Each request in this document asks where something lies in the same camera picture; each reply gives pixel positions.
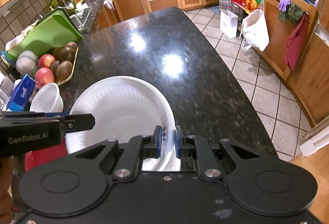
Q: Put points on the kiwi middle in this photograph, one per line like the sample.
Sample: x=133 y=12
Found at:
x=67 y=54

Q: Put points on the red hanging cloth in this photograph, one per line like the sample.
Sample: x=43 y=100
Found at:
x=294 y=44

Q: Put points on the red apple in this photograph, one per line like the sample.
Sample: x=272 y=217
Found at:
x=43 y=76
x=46 y=61

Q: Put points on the magenta plastic plate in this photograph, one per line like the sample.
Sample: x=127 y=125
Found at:
x=38 y=157

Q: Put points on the red apple front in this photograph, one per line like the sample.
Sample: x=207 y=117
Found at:
x=43 y=76

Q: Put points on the fruit tray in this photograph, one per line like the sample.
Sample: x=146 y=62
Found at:
x=69 y=71

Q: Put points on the green cutting board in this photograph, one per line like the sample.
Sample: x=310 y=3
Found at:
x=53 y=31

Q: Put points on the blue tissue pack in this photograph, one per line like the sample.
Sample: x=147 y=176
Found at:
x=21 y=94

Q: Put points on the red apple back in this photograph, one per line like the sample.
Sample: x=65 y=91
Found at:
x=46 y=61

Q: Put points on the person left hand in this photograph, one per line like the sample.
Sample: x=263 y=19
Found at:
x=6 y=179

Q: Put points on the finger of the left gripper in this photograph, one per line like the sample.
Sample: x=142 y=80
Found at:
x=29 y=114
x=76 y=123

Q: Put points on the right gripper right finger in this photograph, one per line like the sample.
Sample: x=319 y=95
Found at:
x=197 y=148

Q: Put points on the white paper bag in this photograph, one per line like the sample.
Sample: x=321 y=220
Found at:
x=228 y=23

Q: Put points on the white bowl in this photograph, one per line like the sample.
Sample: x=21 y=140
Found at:
x=48 y=100
x=123 y=107

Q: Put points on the purple rubber glove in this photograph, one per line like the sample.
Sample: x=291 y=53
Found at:
x=283 y=5

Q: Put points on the white tote bag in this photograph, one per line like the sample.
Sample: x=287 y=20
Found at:
x=254 y=31

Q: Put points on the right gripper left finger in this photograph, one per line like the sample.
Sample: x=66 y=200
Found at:
x=134 y=152

